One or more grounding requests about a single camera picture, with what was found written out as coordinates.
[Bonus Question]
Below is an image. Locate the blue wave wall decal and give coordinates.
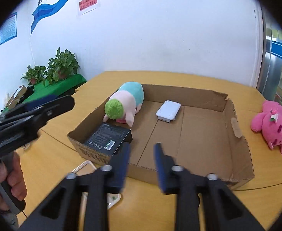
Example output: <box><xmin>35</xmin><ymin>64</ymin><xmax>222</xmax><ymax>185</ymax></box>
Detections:
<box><xmin>30</xmin><ymin>0</ymin><xmax>84</xmax><ymax>36</ymax></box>

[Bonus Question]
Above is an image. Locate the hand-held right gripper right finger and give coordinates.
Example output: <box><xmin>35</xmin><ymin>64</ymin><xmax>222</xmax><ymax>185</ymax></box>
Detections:
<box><xmin>154</xmin><ymin>142</ymin><xmax>267</xmax><ymax>231</ymax></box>

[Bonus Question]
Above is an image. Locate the small potted green plant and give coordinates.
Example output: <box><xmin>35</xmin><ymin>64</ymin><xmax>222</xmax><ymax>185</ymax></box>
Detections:
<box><xmin>21</xmin><ymin>64</ymin><xmax>47</xmax><ymax>86</ymax></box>

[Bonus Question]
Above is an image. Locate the black box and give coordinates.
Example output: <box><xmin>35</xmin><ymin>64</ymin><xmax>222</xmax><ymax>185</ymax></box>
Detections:
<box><xmin>84</xmin><ymin>123</ymin><xmax>133</xmax><ymax>156</ymax></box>

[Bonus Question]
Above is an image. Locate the small brown box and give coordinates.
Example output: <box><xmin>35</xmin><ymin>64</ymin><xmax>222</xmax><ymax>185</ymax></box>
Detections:
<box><xmin>6</xmin><ymin>85</ymin><xmax>28</xmax><ymax>109</ymax></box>

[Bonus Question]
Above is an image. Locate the pastel blue pink plush toy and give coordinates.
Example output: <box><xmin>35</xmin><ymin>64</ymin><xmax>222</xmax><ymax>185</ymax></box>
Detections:
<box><xmin>102</xmin><ymin>81</ymin><xmax>145</xmax><ymax>127</ymax></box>

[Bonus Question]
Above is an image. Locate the wooden desktop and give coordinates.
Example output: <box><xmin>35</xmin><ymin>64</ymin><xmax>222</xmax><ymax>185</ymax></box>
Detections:
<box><xmin>13</xmin><ymin>70</ymin><xmax>282</xmax><ymax>231</ymax></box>

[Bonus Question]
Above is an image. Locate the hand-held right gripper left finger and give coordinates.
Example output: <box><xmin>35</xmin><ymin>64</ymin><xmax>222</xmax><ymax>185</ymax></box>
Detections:
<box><xmin>18</xmin><ymin>141</ymin><xmax>132</xmax><ymax>231</ymax></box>

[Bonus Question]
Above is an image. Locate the red wall sign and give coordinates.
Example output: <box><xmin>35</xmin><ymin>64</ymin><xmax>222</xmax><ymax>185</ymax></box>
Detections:
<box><xmin>78</xmin><ymin>0</ymin><xmax>98</xmax><ymax>15</ymax></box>

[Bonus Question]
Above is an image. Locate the large potted green plant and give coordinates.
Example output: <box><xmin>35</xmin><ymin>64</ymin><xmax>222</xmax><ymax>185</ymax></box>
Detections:
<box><xmin>45</xmin><ymin>48</ymin><xmax>81</xmax><ymax>85</ymax></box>

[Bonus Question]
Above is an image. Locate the green table cloth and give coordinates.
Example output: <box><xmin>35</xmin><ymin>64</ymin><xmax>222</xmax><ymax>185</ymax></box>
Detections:
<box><xmin>23</xmin><ymin>73</ymin><xmax>87</xmax><ymax>106</ymax></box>

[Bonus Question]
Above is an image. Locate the metal framed glass door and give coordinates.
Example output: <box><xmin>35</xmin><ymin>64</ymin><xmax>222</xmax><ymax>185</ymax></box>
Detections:
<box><xmin>257</xmin><ymin>5</ymin><xmax>282</xmax><ymax>130</ymax></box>

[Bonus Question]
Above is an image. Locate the white flat device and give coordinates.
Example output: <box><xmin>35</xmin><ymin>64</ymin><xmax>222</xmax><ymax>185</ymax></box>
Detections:
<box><xmin>155</xmin><ymin>100</ymin><xmax>181</xmax><ymax>123</ymax></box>

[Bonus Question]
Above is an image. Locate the blue wall notice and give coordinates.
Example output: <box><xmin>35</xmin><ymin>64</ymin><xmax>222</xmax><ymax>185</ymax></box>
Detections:
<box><xmin>0</xmin><ymin>12</ymin><xmax>18</xmax><ymax>46</ymax></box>

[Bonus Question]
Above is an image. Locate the person's left hand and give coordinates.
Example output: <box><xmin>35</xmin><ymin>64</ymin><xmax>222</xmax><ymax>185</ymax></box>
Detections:
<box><xmin>0</xmin><ymin>150</ymin><xmax>28</xmax><ymax>213</ymax></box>

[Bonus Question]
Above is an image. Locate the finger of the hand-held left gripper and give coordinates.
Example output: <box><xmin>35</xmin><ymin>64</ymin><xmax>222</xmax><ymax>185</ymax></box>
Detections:
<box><xmin>0</xmin><ymin>95</ymin><xmax>75</xmax><ymax>152</ymax></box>
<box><xmin>0</xmin><ymin>94</ymin><xmax>60</xmax><ymax>123</ymax></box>

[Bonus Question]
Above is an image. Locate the brown cardboard box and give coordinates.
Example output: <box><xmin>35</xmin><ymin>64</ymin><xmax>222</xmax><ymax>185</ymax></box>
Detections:
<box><xmin>66</xmin><ymin>83</ymin><xmax>255</xmax><ymax>190</ymax></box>

